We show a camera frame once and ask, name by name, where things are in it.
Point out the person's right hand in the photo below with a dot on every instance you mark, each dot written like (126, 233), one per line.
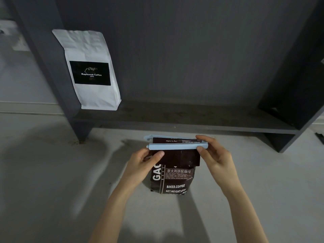
(220, 161)

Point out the person's left hand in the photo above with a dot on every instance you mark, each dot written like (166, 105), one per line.
(138, 169)

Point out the person's right thumb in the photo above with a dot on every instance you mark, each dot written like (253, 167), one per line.
(204, 156)

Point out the person's left thumb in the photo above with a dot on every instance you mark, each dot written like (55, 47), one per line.
(156, 157)

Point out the light blue bag sealing clip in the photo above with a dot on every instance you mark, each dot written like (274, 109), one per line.
(174, 146)

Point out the dark brown coffee bag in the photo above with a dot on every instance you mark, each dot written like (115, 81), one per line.
(174, 179)

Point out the person's right forearm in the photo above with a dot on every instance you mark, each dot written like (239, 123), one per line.
(243, 215)

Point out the person's left forearm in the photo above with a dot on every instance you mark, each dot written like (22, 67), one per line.
(114, 212)

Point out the dark grey shelf unit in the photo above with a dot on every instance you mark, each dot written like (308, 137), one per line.
(192, 60)

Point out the white coffee bag black label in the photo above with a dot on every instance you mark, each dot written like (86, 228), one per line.
(91, 73)

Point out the white baseboard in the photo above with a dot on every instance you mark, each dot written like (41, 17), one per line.
(27, 107)

